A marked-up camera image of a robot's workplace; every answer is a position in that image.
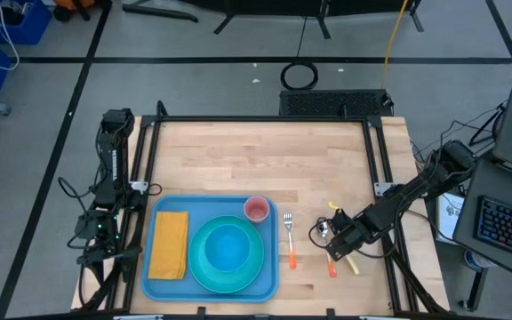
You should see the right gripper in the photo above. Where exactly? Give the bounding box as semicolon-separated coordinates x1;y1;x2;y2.
325;208;380;262

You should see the knife with yellow handle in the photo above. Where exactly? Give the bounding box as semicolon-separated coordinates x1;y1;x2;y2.
344;253;361;276

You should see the spoon with orange handle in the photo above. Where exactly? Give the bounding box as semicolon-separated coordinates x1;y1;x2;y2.
316;220;339;279

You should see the yellow cloth napkin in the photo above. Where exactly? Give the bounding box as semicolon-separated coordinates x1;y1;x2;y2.
148;210;190;281

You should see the green plate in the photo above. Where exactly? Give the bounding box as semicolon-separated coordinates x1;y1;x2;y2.
188;215;266;294

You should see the pink cup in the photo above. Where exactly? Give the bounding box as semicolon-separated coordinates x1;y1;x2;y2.
243;196;271;224

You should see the blue bowl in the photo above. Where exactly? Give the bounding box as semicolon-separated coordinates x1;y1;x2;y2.
204;223;252;273

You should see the blue plastic tray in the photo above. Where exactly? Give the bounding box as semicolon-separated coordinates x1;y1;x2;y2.
140;194;280;303

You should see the white printed paper sheet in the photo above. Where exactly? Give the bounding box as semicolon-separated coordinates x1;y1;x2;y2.
436;190;467;245

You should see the blue and white tape roll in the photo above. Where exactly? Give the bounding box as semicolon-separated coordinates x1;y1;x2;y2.
463;249;491;273

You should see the black perforated computer case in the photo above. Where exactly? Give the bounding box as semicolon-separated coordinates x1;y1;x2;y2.
278;88;395;119

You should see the backlit black keyboard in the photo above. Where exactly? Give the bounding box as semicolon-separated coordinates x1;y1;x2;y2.
473;195;512;266

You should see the black bar on floor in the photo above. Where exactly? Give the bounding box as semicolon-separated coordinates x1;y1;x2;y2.
121;3;199;23

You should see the orange and black tool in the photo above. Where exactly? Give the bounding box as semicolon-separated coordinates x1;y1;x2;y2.
53;0;100;21

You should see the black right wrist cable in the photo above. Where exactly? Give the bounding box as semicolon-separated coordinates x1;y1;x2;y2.
308;216;331;250

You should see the fork with orange handle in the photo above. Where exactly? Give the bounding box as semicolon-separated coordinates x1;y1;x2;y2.
282;212;299;270

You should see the coiled black cable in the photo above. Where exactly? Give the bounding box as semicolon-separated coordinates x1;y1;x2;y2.
280;60;320;92

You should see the yellow hanging cable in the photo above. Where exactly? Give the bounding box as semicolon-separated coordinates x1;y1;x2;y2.
380;0;411;89

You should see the thin black hanging cable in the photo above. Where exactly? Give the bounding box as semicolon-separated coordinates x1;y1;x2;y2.
297;16;308;59

